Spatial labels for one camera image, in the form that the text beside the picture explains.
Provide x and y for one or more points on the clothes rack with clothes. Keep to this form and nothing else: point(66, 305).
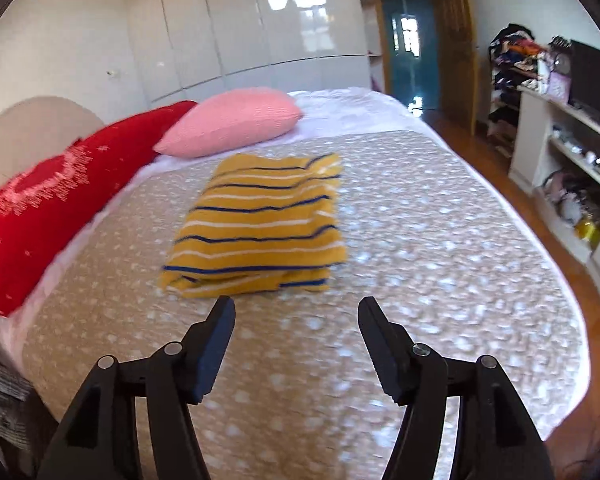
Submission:
point(510, 65)

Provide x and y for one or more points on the yellow striped sweater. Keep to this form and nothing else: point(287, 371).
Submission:
point(260, 225)

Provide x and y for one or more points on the white glossy wardrobe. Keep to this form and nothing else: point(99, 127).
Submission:
point(255, 20)

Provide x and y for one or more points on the black television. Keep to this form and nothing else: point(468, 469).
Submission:
point(592, 80)

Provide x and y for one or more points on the bed with beige quilt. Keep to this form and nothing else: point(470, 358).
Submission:
point(345, 105)

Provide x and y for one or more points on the beige rounded headboard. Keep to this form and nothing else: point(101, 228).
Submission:
point(25, 125)

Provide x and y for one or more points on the pink box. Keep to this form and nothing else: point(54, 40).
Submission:
point(559, 85)

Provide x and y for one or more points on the pink pillow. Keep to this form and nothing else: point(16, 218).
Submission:
point(230, 120)

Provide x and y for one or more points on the red embroidered pillow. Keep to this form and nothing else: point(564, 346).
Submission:
point(55, 200)

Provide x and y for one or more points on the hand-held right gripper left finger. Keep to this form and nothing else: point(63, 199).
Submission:
point(212, 360)

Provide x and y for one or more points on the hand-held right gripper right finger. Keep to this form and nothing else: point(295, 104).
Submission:
point(385, 355)

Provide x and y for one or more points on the grey striped cloth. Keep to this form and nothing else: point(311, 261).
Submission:
point(2, 380)

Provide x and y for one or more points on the beige spotted blanket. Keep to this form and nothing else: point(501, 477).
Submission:
point(430, 240)

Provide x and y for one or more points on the yellow bottle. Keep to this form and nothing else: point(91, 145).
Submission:
point(587, 230)

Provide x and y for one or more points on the teal glass door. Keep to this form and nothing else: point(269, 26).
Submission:
point(405, 70)

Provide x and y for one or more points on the wooden door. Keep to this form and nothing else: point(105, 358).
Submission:
point(457, 45)

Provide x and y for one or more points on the white shelf unit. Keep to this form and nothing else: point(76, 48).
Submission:
point(530, 140)

